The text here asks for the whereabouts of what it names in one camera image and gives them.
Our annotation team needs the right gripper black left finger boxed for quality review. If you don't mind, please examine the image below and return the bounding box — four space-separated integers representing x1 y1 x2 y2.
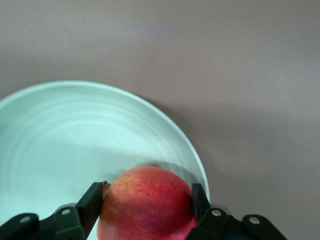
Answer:
0 182 104 240

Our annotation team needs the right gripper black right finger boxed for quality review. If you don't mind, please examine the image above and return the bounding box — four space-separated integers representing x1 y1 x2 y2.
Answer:
184 183 288 240

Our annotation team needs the red apple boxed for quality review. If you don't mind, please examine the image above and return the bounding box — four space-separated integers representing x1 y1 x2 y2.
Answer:
96 166 199 240

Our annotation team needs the light green plate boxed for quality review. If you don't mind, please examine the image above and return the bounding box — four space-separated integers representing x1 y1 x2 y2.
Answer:
0 79 210 240

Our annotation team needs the brown table cloth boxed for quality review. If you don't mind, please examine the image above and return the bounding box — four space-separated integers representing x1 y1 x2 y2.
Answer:
0 0 320 240

